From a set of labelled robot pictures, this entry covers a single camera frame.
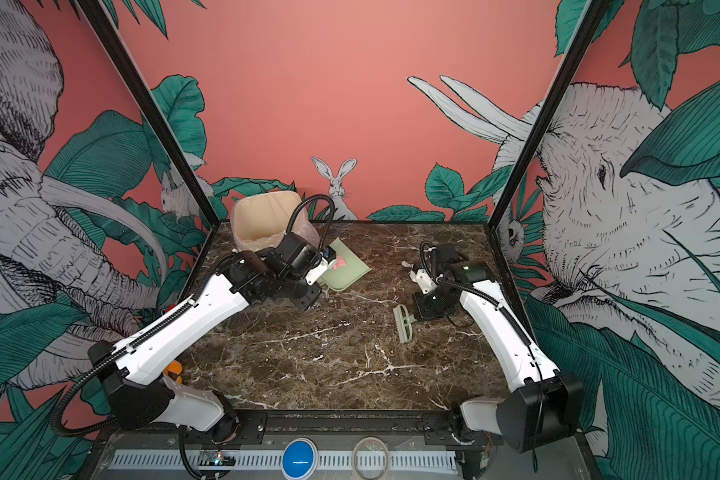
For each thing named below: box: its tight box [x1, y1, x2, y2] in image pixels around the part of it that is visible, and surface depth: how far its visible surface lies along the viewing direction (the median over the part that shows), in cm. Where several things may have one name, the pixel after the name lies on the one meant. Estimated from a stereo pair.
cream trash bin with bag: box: [230, 191, 321, 251], surface depth 95 cm
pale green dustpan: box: [320, 237, 372, 291], surface depth 77 cm
